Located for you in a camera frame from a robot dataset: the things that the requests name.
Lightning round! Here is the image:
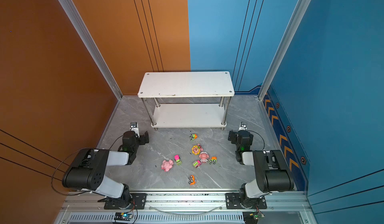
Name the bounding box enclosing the pink round head doll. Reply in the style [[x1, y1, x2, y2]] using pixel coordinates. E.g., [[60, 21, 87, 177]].
[[199, 152, 210, 163]]

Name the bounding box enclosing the pink sheep toy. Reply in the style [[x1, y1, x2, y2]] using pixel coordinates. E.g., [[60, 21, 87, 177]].
[[161, 160, 174, 172]]

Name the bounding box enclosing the yellow flower doll toy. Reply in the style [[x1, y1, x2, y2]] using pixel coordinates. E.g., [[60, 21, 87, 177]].
[[192, 144, 204, 156]]

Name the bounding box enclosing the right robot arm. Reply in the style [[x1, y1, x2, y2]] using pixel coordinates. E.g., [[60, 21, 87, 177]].
[[228, 129, 295, 209]]

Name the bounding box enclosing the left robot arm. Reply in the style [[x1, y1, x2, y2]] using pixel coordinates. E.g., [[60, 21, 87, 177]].
[[62, 131, 150, 210]]

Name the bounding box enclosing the white two-tier shelf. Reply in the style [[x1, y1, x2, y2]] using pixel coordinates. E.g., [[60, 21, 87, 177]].
[[138, 71, 235, 130]]

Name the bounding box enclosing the orange green toy car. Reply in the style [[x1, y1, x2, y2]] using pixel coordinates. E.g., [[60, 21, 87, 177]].
[[209, 156, 218, 165]]

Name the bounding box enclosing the green orange toy truck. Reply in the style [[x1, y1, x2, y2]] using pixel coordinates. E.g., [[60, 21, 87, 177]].
[[190, 134, 198, 141]]

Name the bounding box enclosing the pink green toy truck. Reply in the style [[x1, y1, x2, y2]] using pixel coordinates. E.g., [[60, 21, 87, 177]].
[[174, 155, 182, 166]]

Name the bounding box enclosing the pink green toy car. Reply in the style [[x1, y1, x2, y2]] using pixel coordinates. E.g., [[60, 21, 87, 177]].
[[193, 160, 202, 168]]

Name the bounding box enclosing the orange toy race car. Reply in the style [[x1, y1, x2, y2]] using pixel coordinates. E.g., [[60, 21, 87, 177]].
[[189, 175, 196, 185]]

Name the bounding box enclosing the left green circuit board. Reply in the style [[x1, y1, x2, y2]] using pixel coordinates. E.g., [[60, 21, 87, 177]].
[[114, 212, 134, 224]]

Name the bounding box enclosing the green circuit board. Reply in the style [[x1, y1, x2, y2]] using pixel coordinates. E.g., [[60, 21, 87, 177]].
[[114, 212, 134, 224], [243, 212, 265, 224]]

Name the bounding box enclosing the right green circuit board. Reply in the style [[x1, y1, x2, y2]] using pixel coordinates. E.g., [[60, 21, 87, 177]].
[[243, 212, 265, 224]]

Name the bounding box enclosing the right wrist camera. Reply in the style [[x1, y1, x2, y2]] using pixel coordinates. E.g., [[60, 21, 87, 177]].
[[239, 122, 248, 131]]

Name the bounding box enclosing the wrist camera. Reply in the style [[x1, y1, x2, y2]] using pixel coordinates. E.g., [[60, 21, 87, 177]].
[[239, 122, 248, 131], [130, 122, 140, 136]]

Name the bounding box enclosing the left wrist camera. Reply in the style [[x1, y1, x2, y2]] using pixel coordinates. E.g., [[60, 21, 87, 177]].
[[130, 122, 140, 136]]

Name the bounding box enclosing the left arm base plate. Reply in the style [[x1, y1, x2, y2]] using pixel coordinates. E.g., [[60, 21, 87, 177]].
[[104, 193, 147, 211]]

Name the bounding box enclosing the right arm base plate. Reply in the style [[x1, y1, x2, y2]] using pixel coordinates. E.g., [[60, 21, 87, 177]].
[[225, 193, 268, 210]]

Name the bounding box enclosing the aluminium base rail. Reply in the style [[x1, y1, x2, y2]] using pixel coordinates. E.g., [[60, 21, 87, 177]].
[[54, 189, 317, 224]]

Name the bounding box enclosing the right aluminium corner post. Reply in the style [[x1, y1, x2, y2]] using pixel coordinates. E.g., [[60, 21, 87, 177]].
[[258, 0, 311, 101]]

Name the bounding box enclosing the aluminium corner post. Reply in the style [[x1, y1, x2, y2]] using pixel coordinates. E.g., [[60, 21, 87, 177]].
[[58, 0, 123, 101], [258, 0, 311, 101]]

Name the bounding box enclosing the left aluminium corner post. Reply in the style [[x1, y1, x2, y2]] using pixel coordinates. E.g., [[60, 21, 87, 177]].
[[58, 0, 123, 101]]

